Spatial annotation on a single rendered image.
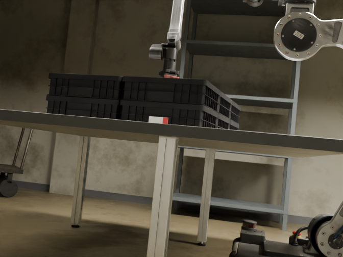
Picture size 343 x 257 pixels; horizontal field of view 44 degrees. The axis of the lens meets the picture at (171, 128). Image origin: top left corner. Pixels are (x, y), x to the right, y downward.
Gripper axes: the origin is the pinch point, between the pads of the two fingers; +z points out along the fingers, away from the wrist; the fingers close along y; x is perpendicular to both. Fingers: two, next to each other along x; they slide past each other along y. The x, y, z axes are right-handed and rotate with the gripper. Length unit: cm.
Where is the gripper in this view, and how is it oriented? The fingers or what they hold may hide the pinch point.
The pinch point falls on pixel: (166, 91)
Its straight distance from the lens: 194.6
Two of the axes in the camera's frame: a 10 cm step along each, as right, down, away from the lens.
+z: -1.1, 9.9, -0.6
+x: 9.3, 1.2, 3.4
